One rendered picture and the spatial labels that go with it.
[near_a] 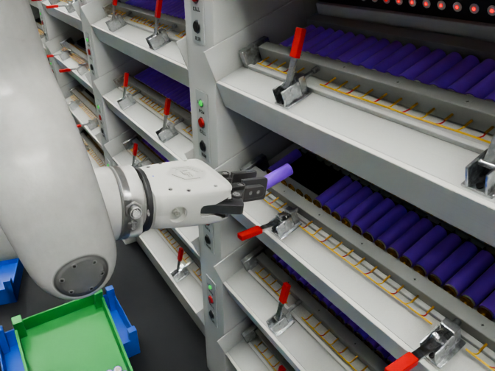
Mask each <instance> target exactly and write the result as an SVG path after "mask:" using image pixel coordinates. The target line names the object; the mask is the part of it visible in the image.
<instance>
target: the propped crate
mask: <svg viewBox="0 0 495 371"><path fill-rule="evenodd" d="M11 321H12V324H13V327H14V331H15V337H16V339H17V343H18V348H19V351H20V354H21V359H22V362H23V365H24V370H25V371H107V370H113V369H114V367H115V366H120V367H121V368H122V371H124V370H126V371H133V368H132V366H131V364H130V361H129V358H128V357H127V354H126V351H125V349H124V346H123V344H122V341H121V339H120V336H119V333H118V331H117V329H116V326H115V324H114V321H113V318H112V316H111V314H110V311H109V309H108V306H107V303H106V302H105V298H104V297H103V291H102V289H100V290H99V291H98V292H96V293H95V294H92V295H91V296H89V297H85V298H83V299H78V300H73V301H71V302H68V303H65V304H62V305H59V306H57V307H54V308H51V309H49V310H46V311H43V312H40V313H39V314H35V315H32V316H30V317H27V318H25V319H22V318H21V315H18V316H15V317H12V318H11Z"/></svg>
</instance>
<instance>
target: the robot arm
mask: <svg viewBox="0 0 495 371"><path fill-rule="evenodd" d="M256 175H257V171H256V170H254V169H248V170H241V171H235V172H231V174H230V172H227V171H221V172H216V171H215V170H214V169H212V168H211V167H210V166H209V165H207V164H206V163H204V162H203V161H201V160H198V159H188V160H176V161H171V162H166V163H157V164H153V165H148V166H142V167H139V168H133V167H132V166H131V165H121V166H106V167H97V168H93V166H92V164H91V160H90V158H89V156H88V152H87V150H86V148H85V144H84V142H83V139H82V137H81V135H80V132H79V130H78V128H77V125H76V123H75V120H74V118H73V115H72V114H71V111H70V109H69V106H68V105H67V102H66V100H65V98H64V95H63V93H62V91H61V89H60V86H59V85H58V83H57V80H56V78H55V76H54V73H53V71H52V68H51V66H50V64H49V61H48V58H47V56H46V52H45V50H44V47H43V44H42V40H41V37H40V34H39V31H38V28H37V25H36V23H35V19H34V15H33V13H32V9H31V7H30V4H29V0H0V261H6V260H10V259H15V258H19V259H20V261H21V263H22V264H23V266H24V268H25V269H26V271H27V272H28V274H29V276H30V277H31V278H32V279H33V280H34V281H35V283H36V284H37V285H38V286H40V287H41V288H42V289H43V290H44V291H45V292H47V293H49V294H50V295H52V296H55V297H57V298H60V299H64V300H78V299H83V298H85V297H89V296H91V295H92V294H95V293H96V292H98V291H99V290H100V289H101V288H102V287H104V286H105V284H106V283H107V282H108V281H109V280H110V277H111V275H112V274H113V271H114V268H115V265H116V240H122V239H123V240H127V239H129V238H134V237H138V236H140V235H141V234H142V232H144V231H148V230H149V229H150V228H152V229H164V228H176V227H191V226H198V225H207V224H211V223H215V222H220V221H222V220H225V219H227V218H228V214H243V209H244V202H250V201H255V200H260V199H264V198H265V194H266V189H267V181H268V179H267V178H266V177H256ZM230 195H231V199H229V198H228V197H229V196H230Z"/></svg>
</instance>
